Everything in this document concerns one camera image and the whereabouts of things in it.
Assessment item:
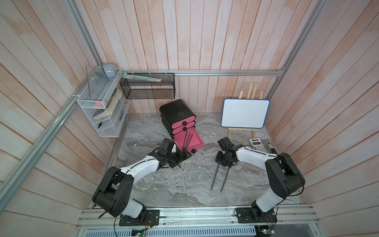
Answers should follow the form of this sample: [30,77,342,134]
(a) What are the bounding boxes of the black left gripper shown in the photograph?
[166,148,192,168]

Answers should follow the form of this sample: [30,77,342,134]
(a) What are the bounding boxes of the pink bottom drawer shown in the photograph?
[174,127,204,153]

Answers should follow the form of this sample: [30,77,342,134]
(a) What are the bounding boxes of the black pencil bundle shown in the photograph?
[210,164,232,193]

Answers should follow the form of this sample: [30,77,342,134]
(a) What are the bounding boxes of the black drawer cabinet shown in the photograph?
[159,99,196,138]

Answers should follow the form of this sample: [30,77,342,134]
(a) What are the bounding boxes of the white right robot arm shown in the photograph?
[215,137,306,215]

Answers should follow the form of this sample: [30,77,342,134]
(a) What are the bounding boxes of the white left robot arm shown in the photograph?
[92,138,191,220]

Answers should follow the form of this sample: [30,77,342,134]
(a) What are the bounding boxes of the white calculator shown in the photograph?
[249,138,267,153]

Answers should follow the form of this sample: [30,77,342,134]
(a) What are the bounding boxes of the black stapler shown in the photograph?
[264,140,278,154]

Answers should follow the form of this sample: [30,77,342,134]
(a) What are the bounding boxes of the wooden easel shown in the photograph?
[228,83,260,138]

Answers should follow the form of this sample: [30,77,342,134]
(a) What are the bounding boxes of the book on shelf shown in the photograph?
[93,87,122,120]

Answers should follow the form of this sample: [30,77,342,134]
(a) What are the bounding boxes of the grey computer mouse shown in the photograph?
[102,63,117,81]

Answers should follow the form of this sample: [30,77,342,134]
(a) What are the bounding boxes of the white board with blue frame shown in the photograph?
[221,98,270,129]

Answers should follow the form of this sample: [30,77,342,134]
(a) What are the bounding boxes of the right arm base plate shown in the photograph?
[235,207,277,224]

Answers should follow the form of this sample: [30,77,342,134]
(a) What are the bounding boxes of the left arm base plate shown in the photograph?
[119,209,160,227]

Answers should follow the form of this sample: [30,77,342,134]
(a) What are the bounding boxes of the black wire mesh basket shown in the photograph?
[119,72,176,99]

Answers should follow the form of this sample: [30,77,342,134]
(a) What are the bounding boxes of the white wire mesh shelf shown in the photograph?
[77,67,130,138]

